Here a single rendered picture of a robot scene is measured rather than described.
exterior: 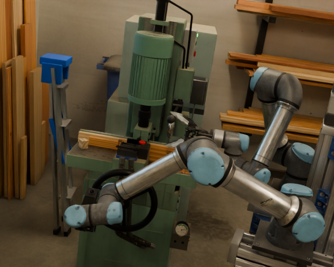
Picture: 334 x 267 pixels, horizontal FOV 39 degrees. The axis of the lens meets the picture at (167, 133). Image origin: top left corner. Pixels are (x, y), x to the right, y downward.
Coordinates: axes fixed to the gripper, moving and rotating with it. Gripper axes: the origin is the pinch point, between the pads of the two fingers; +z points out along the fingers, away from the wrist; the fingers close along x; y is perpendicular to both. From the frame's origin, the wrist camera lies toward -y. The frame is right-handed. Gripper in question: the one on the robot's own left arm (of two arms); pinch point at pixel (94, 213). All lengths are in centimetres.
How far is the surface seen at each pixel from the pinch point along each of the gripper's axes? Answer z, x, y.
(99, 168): 15.7, -4.7, -19.8
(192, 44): 26, 27, -90
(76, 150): 19.2, -17.6, -26.7
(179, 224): 19.0, 35.3, -1.6
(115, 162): 3.3, 4.0, -22.3
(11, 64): 104, -95, -87
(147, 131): 17.0, 13.3, -40.6
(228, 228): 164, 71, -6
